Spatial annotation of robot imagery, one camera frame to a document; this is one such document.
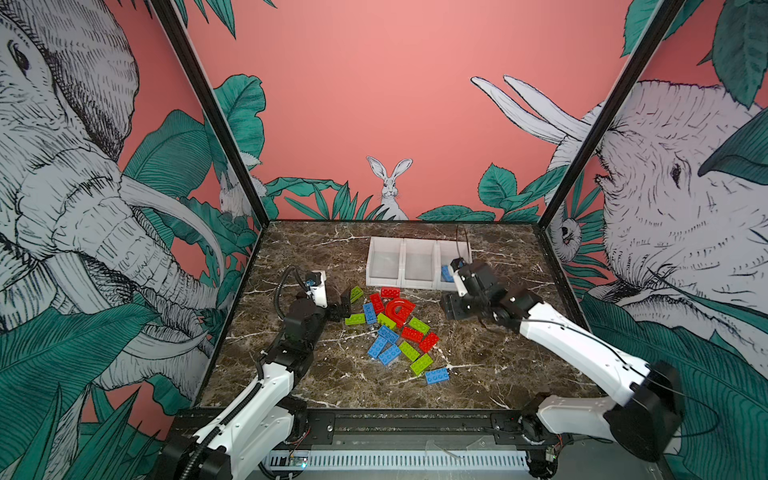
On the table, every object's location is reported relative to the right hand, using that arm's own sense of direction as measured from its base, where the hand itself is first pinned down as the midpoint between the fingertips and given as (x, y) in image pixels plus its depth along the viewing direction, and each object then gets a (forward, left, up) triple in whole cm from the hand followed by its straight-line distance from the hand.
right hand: (450, 294), depth 80 cm
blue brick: (+2, +23, -16) cm, 28 cm away
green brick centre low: (-10, +11, -16) cm, 22 cm away
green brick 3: (-1, +8, -17) cm, 19 cm away
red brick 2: (-5, +10, -15) cm, 19 cm away
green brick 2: (0, +28, -15) cm, 32 cm away
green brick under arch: (0, +19, -15) cm, 24 cm away
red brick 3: (-7, +5, -15) cm, 18 cm away
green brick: (+9, +28, -15) cm, 33 cm away
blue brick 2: (-9, +20, -14) cm, 27 cm away
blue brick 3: (-11, +17, -15) cm, 25 cm away
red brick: (+10, +17, -15) cm, 25 cm away
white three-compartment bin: (+20, +11, -12) cm, 26 cm away
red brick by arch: (+6, +21, -15) cm, 27 cm away
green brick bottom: (-14, +8, -15) cm, 22 cm away
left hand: (+2, +32, +2) cm, 32 cm away
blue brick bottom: (-17, +3, -16) cm, 23 cm away
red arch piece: (+3, +14, -16) cm, 21 cm away
